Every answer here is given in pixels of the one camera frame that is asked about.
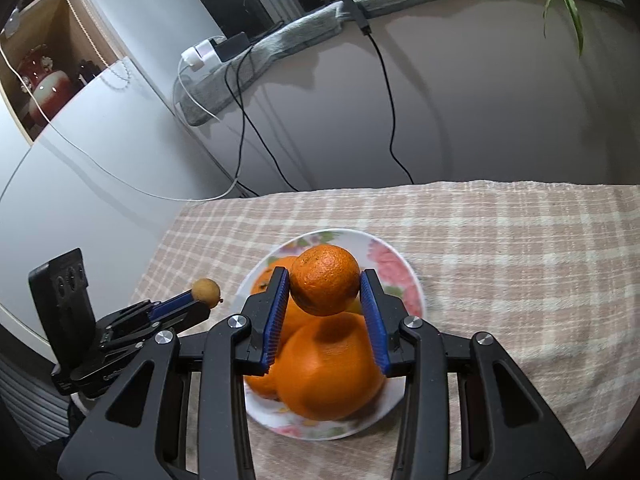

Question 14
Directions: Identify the grey ribbed panel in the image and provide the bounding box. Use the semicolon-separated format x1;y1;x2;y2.
0;345;71;453

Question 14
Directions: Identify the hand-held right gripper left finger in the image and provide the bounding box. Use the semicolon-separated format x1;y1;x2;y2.
57;266;291;480

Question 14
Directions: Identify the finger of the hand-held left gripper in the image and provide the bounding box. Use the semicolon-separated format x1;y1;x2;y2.
160;301;212;337
145;290;202;322

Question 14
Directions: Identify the small black object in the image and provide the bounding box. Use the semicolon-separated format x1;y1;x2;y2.
76;59;107;86

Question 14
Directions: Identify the white charger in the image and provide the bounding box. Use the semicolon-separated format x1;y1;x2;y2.
180;42;221;68

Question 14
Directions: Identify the white cabinet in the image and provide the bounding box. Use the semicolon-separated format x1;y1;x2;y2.
0;0;261;341

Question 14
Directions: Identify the white bead chain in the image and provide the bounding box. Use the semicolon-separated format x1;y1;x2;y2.
50;0;135;92

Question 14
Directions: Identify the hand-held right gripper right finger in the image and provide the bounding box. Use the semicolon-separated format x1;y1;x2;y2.
360;268;587;480

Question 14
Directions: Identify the wooden shelf niche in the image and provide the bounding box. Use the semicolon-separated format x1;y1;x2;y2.
0;0;133;146

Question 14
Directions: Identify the red and white ornament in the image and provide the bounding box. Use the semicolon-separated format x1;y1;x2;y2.
17;47;83;128

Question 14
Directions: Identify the dark-spotted orange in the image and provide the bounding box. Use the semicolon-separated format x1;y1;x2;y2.
250;255;313;346

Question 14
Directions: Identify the small brown longan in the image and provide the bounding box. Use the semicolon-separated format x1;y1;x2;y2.
192;278;222;307

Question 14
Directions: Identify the large smooth orange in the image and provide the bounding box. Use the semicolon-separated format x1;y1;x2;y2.
274;311;387;422

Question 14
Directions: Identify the black plug adapter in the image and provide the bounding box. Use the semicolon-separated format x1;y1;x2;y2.
336;0;373;37

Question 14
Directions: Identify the rough-skinned orange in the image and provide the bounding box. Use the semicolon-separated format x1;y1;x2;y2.
290;244;361;317

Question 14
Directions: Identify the white cable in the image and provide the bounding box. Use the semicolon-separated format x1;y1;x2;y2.
0;45;241;203

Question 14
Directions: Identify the grey towel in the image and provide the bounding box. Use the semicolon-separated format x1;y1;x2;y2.
172;0;628;128

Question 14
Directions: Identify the black power adapter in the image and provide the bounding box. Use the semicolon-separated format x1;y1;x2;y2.
215;31;251;61

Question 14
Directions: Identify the beige plaid cloth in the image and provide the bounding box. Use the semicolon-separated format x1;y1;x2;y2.
132;179;640;480

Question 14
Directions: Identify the floral white plate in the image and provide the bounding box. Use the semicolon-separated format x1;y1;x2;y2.
234;228;427;442

